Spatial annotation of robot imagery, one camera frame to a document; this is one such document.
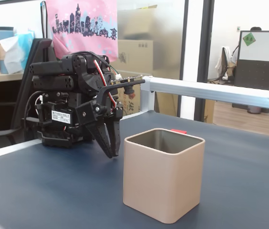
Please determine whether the beige square container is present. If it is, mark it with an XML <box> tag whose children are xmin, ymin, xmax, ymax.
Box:
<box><xmin>123</xmin><ymin>128</ymin><xmax>206</xmax><ymax>224</ymax></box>

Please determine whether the cardboard box with red print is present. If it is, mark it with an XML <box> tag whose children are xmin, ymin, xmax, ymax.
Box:
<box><xmin>121</xmin><ymin>71</ymin><xmax>142</xmax><ymax>117</ymax></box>

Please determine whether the plain brown cardboard box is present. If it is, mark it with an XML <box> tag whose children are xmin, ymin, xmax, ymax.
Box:
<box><xmin>117</xmin><ymin>39</ymin><xmax>154</xmax><ymax>72</ymax></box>

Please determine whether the light blue tissue box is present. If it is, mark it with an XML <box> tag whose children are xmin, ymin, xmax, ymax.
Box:
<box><xmin>15</xmin><ymin>30</ymin><xmax>35</xmax><ymax>70</ymax></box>

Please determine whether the pink bag with skyline print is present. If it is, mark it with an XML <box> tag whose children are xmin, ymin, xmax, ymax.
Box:
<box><xmin>45</xmin><ymin>0</ymin><xmax>118</xmax><ymax>60</ymax></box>

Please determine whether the white paper bag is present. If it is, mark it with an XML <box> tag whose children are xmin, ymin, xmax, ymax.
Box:
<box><xmin>0</xmin><ymin>35</ymin><xmax>25</xmax><ymax>74</ymax></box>

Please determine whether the open cardboard box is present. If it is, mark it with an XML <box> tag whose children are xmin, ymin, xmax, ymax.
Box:
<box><xmin>117</xmin><ymin>4</ymin><xmax>158</xmax><ymax>40</ymax></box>

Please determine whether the chair with white garment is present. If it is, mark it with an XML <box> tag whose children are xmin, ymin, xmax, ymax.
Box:
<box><xmin>215</xmin><ymin>46</ymin><xmax>236</xmax><ymax>84</ymax></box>

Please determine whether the pink waste bin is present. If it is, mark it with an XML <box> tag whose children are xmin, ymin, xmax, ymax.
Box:
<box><xmin>247</xmin><ymin>105</ymin><xmax>262</xmax><ymax>114</ymax></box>

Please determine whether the office partition with whiteboard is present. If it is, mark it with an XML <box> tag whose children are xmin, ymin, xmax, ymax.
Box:
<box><xmin>234</xmin><ymin>30</ymin><xmax>269</xmax><ymax>93</ymax></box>

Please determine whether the green sticker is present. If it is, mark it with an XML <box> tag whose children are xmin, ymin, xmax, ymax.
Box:
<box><xmin>242</xmin><ymin>33</ymin><xmax>256</xmax><ymax>46</ymax></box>

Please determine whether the person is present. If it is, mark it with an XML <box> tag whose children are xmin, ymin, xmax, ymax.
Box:
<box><xmin>230</xmin><ymin>26</ymin><xmax>262</xmax><ymax>65</ymax></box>

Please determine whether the red white servo cable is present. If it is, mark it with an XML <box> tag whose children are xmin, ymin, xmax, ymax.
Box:
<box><xmin>93</xmin><ymin>60</ymin><xmax>116</xmax><ymax>113</ymax></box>

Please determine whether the gripper camera module on bracket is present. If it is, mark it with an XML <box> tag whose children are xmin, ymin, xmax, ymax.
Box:
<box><xmin>110</xmin><ymin>74</ymin><xmax>146</xmax><ymax>96</ymax></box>

